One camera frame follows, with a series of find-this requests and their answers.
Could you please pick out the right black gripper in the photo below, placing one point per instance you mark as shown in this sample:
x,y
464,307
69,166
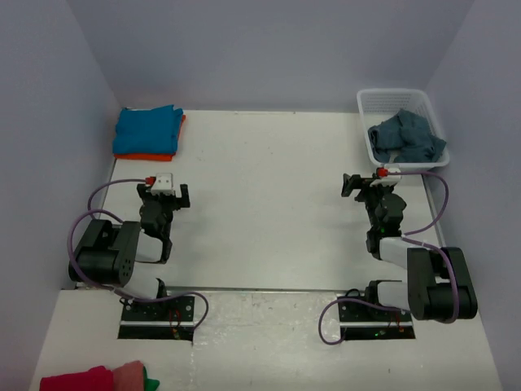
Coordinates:
x,y
367,187

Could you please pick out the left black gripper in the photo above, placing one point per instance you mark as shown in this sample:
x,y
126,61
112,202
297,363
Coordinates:
x,y
177,201

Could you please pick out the grey-blue t-shirt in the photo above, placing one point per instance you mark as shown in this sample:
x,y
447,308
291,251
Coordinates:
x,y
405,138

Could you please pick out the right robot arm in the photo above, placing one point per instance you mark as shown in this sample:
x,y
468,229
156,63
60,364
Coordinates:
x,y
438,285

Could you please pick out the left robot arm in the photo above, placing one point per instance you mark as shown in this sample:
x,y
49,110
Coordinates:
x,y
103,249

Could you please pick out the folded orange t-shirt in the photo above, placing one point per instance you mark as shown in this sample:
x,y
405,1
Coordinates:
x,y
163,155

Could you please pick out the folded blue t-shirt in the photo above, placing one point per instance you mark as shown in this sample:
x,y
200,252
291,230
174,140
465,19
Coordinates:
x,y
148,131

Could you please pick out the white plastic basket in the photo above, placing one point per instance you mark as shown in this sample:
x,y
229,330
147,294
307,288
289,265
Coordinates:
x,y
377,105

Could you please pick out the pink folded cloth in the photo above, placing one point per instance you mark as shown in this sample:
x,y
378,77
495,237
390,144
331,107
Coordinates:
x,y
129,377

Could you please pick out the green cloth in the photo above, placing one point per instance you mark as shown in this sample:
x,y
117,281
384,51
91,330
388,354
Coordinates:
x,y
149,384

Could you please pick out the magenta folded cloth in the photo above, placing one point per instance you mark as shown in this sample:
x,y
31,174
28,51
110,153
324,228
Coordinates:
x,y
96,379

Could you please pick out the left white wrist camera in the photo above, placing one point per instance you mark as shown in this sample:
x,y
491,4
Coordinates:
x,y
163,184

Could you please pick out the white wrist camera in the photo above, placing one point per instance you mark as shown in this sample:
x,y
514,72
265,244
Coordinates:
x,y
390,174
163,184

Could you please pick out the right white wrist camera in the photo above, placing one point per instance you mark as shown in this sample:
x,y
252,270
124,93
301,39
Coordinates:
x,y
390,174

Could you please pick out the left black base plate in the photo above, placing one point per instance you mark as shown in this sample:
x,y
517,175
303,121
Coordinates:
x,y
170,320

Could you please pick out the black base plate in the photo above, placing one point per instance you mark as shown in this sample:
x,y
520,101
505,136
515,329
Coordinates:
x,y
170,320
361,322

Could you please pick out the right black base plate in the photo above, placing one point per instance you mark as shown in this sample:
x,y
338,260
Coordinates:
x,y
361,322

